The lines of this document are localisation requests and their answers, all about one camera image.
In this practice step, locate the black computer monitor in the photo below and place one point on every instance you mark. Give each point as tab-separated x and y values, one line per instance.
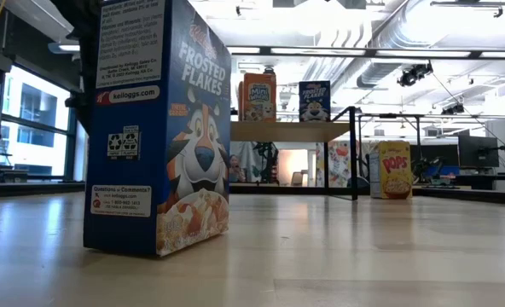
478	151

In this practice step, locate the person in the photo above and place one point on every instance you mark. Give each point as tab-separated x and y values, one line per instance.
236	168

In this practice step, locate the overhead rig light bar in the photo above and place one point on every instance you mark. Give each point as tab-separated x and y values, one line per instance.
320	51

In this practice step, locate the wooden shelf with black frame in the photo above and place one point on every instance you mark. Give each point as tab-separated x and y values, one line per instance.
286	131

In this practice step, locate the blue Frosted Flakes cereal box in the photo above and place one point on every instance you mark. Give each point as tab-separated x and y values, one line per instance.
314	102
150	149

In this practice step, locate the ceiling light panel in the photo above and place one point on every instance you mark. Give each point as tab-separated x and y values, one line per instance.
65	48

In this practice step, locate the black overhead rig camera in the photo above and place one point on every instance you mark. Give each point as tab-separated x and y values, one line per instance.
414	74

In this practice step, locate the background black robot arm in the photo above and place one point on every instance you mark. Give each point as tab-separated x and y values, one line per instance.
427	167

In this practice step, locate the dark wide monitor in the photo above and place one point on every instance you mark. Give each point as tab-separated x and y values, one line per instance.
436	152

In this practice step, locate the large window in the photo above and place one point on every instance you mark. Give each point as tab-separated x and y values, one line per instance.
35	119

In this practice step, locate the orange Mini Wheats cereal box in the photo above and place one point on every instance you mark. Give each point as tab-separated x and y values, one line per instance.
259	98
240	102

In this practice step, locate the dark plant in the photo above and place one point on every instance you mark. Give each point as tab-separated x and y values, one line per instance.
266	162

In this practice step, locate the small black ceiling camera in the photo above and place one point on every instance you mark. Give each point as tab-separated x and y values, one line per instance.
453	109

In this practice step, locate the black background rig frame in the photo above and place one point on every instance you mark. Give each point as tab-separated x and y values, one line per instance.
389	115

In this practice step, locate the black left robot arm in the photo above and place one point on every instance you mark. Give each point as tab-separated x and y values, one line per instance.
88	51

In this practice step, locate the colourful poster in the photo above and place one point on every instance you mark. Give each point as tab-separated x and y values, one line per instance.
340	164

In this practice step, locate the yellow Corn Pops cereal box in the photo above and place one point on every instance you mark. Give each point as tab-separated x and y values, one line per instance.
391	170

